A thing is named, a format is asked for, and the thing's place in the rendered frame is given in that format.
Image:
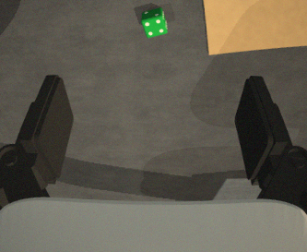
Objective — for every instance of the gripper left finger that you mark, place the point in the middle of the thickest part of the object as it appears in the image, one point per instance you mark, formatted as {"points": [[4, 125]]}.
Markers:
{"points": [[37, 157]]}

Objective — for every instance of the green die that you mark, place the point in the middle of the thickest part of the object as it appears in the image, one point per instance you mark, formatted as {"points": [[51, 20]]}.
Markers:
{"points": [[154, 22]]}

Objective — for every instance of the tan flat mat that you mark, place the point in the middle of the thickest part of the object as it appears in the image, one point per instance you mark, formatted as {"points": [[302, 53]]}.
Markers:
{"points": [[246, 25]]}

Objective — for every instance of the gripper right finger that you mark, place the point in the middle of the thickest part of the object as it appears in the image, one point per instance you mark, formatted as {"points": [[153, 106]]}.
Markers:
{"points": [[271, 161]]}

